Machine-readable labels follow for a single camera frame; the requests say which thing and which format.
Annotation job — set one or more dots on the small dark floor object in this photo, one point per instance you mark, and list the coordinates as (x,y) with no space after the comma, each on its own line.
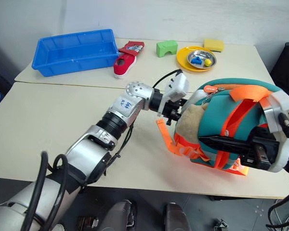
(88,222)

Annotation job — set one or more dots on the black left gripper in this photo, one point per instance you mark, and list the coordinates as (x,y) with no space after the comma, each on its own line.
(171,111)

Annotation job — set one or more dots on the red slip-on shoe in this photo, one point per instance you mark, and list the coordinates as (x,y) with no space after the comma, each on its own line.
(122,66)

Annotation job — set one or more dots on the steel bowl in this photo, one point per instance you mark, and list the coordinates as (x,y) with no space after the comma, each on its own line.
(201,55)

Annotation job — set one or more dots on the black chair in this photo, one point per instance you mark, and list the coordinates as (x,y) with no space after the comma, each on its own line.
(287,67)

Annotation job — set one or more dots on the blue plastic bin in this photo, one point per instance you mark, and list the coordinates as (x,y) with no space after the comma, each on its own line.
(74,51)

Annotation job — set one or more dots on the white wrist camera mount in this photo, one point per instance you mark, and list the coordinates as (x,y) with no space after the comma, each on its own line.
(177,87)
(283,103)

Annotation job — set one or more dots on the small black floor clip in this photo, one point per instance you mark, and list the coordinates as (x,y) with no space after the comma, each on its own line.
(220,224)

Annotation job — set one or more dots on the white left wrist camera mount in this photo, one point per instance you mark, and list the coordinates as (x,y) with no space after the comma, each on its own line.
(177,87)

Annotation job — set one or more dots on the white box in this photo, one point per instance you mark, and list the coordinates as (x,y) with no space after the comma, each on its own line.
(196,96)

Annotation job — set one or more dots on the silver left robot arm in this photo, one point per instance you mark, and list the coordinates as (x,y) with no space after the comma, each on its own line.
(86,149)

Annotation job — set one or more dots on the red and white snack packet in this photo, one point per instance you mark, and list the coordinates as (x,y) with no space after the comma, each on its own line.
(133,47)

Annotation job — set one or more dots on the dark rounded shape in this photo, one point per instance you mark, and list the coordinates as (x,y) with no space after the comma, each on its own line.
(119,216)
(175,217)

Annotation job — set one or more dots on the orange and teal backpack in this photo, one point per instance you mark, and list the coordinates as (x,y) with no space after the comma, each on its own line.
(219,108)

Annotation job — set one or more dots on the yellow sponge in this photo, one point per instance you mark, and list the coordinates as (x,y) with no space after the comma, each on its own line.
(214,44)

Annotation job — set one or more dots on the small yellow ball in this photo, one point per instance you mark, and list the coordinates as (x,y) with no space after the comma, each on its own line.
(208,62)

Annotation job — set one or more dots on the green arch block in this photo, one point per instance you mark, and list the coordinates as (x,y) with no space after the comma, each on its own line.
(166,47)

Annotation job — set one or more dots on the small blue toy piece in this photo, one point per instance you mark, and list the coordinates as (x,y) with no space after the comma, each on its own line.
(197,60)

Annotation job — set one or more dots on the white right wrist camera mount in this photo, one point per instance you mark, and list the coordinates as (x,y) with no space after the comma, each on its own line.
(283,103)

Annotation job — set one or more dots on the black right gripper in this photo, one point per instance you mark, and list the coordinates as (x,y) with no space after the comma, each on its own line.
(261,151)

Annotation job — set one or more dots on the yellow plate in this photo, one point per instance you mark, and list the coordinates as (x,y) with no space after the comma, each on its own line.
(181,61)

